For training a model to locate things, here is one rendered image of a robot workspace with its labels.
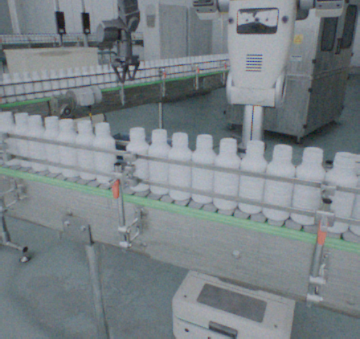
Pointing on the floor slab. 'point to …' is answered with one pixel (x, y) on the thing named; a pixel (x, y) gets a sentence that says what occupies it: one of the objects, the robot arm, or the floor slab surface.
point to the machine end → (313, 70)
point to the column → (15, 6)
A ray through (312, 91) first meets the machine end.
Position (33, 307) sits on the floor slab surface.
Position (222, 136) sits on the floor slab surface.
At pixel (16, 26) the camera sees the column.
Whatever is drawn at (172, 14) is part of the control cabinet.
